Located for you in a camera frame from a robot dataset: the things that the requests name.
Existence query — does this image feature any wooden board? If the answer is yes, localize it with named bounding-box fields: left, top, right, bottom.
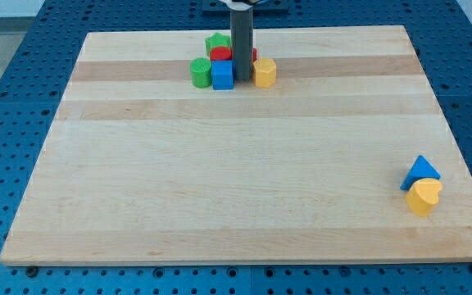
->
left=0, top=25, right=472, bottom=266

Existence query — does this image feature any blue triangle block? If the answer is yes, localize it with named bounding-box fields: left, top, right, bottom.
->
left=400, top=155, right=441, bottom=191

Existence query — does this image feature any green cylinder block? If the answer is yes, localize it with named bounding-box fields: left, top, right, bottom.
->
left=189, top=57, right=211, bottom=89

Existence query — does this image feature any yellow hexagon block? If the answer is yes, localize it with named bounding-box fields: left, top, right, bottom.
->
left=253, top=57, right=277, bottom=88

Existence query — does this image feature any yellow heart block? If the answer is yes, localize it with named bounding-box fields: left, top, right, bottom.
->
left=406, top=178, right=443, bottom=217

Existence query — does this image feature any green star block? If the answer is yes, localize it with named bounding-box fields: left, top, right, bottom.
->
left=205, top=32, right=232, bottom=57

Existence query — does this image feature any blue cube block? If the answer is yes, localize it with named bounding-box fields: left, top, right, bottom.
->
left=211, top=61, right=234, bottom=90

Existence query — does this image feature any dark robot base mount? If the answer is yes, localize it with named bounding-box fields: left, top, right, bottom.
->
left=200, top=0, right=290, bottom=15

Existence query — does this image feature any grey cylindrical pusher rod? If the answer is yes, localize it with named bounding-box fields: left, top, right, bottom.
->
left=229, top=5, right=253, bottom=81

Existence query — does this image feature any red cylinder block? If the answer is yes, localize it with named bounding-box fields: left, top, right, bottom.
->
left=209, top=46, right=232, bottom=61

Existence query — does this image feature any red star block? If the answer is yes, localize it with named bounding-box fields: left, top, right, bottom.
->
left=252, top=48, right=257, bottom=62

